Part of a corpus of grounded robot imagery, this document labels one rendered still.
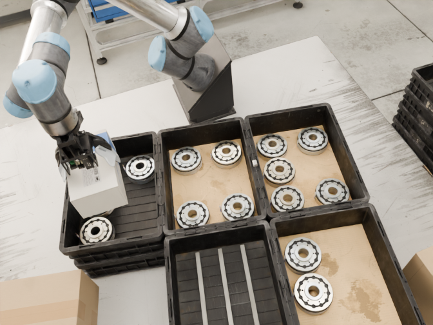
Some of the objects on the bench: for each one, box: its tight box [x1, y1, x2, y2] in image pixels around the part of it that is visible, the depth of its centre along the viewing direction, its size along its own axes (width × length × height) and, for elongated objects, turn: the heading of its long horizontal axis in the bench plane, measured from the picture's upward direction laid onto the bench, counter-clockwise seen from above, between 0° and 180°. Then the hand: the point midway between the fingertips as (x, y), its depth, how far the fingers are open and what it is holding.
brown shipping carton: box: [0, 270, 99, 325], centre depth 114 cm, size 30×22×16 cm
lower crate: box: [74, 252, 165, 279], centre depth 136 cm, size 40×30×12 cm
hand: (92, 168), depth 103 cm, fingers closed on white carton, 13 cm apart
